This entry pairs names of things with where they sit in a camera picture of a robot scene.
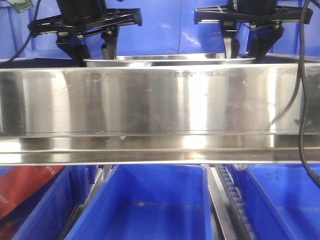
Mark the silver metal tray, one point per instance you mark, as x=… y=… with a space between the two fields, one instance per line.
x=190 y=59

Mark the blue lower right bin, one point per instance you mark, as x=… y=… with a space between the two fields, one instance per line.
x=280 y=201

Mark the blue bin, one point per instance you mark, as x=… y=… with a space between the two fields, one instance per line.
x=148 y=202
x=167 y=28
x=44 y=214
x=280 y=201
x=289 y=43
x=12 y=27

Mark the blue upper centre bin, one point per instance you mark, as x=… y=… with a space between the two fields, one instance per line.
x=167 y=28

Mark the blue upper right bin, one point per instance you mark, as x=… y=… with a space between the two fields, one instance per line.
x=289 y=43

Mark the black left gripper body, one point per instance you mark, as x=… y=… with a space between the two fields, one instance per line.
x=85 y=18

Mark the blue lower left bin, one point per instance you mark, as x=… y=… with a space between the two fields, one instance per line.
x=44 y=214

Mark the blue upper left bin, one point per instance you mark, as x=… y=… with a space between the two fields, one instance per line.
x=12 y=27

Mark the stainless steel shelf front rail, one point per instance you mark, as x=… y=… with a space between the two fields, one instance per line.
x=203 y=114

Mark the green circuit board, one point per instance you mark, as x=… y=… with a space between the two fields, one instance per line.
x=21 y=5

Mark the blue lower centre bin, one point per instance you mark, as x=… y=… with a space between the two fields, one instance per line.
x=148 y=202

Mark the red package in bin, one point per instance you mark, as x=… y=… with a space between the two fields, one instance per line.
x=21 y=182

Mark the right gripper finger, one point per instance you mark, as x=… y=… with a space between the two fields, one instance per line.
x=229 y=32
x=262 y=36

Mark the steel divider rail left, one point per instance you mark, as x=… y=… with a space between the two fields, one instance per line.
x=95 y=190

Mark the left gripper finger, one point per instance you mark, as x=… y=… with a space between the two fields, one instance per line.
x=69 y=43
x=109 y=46

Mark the black roller track rail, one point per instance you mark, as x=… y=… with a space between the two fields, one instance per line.
x=235 y=205

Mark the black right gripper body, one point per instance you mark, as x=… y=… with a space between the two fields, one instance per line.
x=257 y=13

